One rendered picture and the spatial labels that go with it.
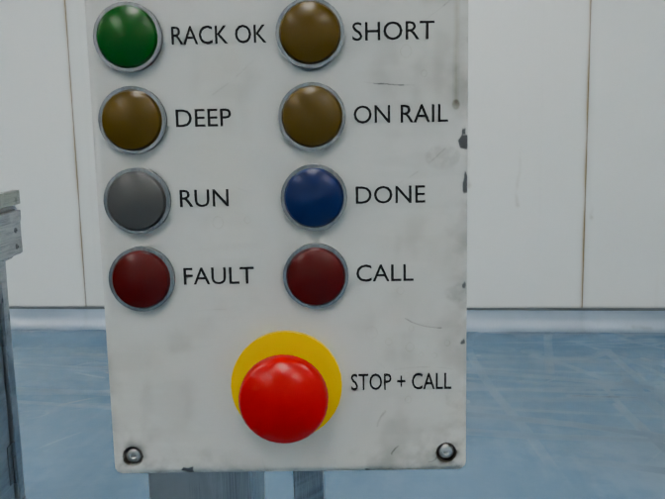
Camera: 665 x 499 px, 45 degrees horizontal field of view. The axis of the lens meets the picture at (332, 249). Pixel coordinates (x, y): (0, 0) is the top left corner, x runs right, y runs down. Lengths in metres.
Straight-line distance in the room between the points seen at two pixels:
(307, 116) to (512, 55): 3.42
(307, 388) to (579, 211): 3.50
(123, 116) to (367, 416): 0.18
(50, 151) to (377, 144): 3.77
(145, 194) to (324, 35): 0.11
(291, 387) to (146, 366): 0.08
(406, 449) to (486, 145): 3.38
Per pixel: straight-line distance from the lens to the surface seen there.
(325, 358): 0.38
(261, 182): 0.37
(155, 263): 0.38
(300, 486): 1.69
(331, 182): 0.36
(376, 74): 0.37
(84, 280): 4.13
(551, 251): 3.84
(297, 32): 0.36
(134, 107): 0.37
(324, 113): 0.36
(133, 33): 0.37
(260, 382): 0.36
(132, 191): 0.37
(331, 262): 0.37
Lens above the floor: 0.97
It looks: 9 degrees down
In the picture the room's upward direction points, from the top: 1 degrees counter-clockwise
